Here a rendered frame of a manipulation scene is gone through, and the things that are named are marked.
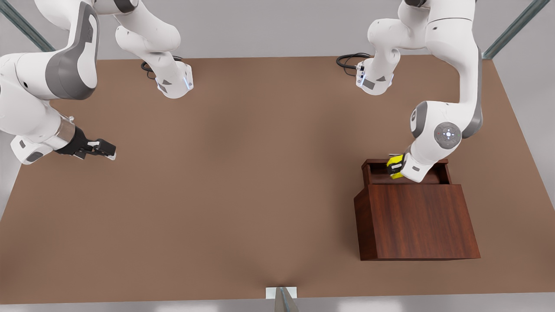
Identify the yellow square block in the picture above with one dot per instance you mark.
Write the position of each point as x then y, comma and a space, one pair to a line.
393, 163

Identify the dark wooden drawer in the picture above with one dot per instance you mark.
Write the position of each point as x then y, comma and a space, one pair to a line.
438, 175

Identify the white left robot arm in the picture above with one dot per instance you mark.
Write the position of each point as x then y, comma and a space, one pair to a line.
451, 52

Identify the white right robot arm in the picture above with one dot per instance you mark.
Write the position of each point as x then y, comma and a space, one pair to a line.
30, 82

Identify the dark wooden cabinet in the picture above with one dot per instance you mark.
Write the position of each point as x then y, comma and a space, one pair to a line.
416, 221

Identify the silver frame post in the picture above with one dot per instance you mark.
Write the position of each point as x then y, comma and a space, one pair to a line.
516, 28
284, 301
24, 26

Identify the silver post foot plate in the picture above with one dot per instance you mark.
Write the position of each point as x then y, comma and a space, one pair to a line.
270, 292

